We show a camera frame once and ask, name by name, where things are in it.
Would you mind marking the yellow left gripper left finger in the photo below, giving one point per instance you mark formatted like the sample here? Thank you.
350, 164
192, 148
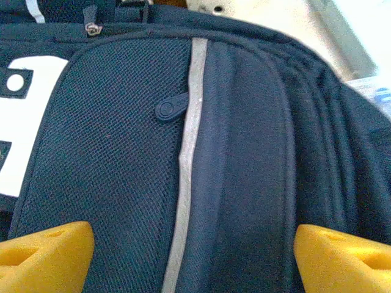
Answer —
39, 262

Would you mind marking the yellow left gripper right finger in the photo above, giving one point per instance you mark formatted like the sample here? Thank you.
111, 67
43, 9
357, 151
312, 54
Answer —
330, 262

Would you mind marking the navy blue backpack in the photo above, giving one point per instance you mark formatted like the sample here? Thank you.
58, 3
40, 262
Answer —
244, 152

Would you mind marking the clear package with red label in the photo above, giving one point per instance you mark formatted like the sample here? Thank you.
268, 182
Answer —
372, 88

